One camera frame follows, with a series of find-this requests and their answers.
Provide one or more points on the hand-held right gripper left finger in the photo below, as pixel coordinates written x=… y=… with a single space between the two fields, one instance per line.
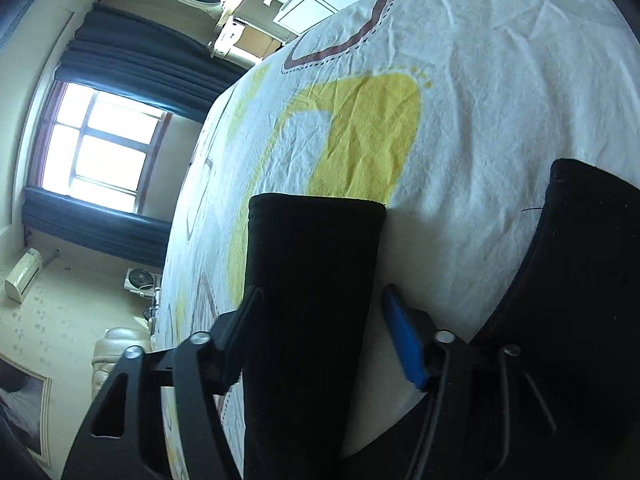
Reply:
x=234 y=331

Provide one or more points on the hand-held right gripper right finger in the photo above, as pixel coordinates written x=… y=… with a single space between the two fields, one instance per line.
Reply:
x=402 y=342

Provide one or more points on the black pants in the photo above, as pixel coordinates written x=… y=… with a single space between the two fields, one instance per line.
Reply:
x=310 y=310

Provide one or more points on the white fan heater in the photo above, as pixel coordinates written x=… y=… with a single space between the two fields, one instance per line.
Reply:
x=141 y=280

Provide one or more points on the cream leather chair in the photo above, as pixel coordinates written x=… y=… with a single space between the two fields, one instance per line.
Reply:
x=117 y=355

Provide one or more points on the dark blue curtain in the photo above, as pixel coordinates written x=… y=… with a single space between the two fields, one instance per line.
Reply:
x=145 y=60
x=95 y=227

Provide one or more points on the white air conditioner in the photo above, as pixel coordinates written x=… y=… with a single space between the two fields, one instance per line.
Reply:
x=22 y=276

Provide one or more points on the window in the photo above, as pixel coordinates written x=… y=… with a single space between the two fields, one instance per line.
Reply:
x=100 y=145

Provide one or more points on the white patterned bed sheet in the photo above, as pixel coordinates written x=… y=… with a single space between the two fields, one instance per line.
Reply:
x=475 y=110

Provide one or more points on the white dresser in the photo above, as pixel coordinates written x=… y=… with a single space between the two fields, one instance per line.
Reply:
x=245 y=35

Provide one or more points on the framed wall poster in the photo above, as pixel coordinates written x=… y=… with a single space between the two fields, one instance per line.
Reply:
x=27 y=410

